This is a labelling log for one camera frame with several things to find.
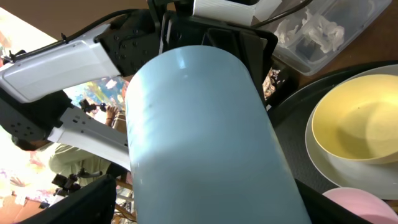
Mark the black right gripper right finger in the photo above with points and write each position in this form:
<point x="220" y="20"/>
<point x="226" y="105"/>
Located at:
<point x="322" y="210"/>

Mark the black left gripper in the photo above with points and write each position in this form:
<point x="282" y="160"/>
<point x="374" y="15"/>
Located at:
<point x="138" y="35"/>

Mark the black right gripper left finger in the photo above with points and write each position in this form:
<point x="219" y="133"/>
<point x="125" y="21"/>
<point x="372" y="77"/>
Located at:
<point x="93" y="204"/>

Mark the pink cup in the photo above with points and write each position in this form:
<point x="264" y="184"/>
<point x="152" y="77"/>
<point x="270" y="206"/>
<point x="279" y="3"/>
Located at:
<point x="363" y="204"/>

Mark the grey round plate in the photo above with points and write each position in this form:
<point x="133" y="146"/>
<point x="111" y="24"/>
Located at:
<point x="378" y="179"/>

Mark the yellow bowl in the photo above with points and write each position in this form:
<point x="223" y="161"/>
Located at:
<point x="357" y="120"/>

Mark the food scraps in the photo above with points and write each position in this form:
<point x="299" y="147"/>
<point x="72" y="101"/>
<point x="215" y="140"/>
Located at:
<point x="270" y="83"/>

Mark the light blue cup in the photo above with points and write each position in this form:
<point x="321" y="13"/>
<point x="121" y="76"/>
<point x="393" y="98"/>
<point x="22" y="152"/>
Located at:
<point x="202" y="147"/>

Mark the white napkin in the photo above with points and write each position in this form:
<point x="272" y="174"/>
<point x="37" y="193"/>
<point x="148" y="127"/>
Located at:
<point x="327" y="35"/>

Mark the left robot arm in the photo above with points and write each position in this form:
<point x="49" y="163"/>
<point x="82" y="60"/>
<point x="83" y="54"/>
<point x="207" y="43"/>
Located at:
<point x="34" y="105"/>

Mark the clear plastic waste bin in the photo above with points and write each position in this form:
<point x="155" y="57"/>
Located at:
<point x="354" y="15"/>

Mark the person in background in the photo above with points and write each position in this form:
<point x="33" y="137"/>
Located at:
<point x="66" y="160"/>

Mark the round black serving tray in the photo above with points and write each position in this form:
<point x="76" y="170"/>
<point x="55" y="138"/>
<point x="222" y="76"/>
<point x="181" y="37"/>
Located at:
<point x="289" y="119"/>

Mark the black rectangular tray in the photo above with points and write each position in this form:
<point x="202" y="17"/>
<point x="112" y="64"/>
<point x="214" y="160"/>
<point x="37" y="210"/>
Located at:
<point x="289" y="83"/>

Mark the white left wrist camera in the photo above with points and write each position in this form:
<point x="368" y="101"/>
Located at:
<point x="237" y="13"/>

